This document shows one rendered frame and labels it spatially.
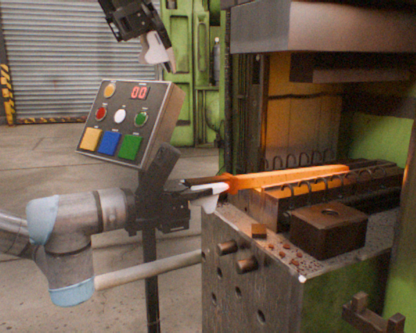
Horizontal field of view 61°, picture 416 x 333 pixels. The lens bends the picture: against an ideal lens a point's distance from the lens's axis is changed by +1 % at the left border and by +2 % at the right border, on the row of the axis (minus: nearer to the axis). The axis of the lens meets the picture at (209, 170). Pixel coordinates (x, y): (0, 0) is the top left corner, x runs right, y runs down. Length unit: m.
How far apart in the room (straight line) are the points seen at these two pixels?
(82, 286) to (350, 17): 0.68
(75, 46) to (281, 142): 7.70
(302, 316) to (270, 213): 0.21
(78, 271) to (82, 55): 7.97
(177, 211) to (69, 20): 8.02
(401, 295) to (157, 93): 0.81
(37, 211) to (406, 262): 0.63
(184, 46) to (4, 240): 4.98
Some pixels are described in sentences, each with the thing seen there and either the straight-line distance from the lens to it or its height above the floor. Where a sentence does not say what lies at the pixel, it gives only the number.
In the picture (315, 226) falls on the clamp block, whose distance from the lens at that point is 0.65.
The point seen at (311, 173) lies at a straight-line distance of 0.84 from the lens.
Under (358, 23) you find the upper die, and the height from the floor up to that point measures 1.32.
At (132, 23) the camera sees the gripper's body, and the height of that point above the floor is 1.32.
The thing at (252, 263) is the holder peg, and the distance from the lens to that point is 0.71.
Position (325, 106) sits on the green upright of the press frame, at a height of 1.13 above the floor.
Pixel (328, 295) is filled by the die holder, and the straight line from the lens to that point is 0.68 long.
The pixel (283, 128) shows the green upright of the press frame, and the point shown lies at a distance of 1.02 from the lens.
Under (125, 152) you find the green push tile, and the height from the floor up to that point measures 0.99.
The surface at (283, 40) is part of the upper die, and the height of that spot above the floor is 1.29.
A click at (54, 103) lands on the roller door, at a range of 8.61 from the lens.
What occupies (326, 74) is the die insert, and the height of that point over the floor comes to 1.23.
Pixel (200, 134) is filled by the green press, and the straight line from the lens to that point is 5.53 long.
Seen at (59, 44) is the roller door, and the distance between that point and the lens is 8.56.
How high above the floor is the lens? 1.25
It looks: 17 degrees down
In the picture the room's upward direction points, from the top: straight up
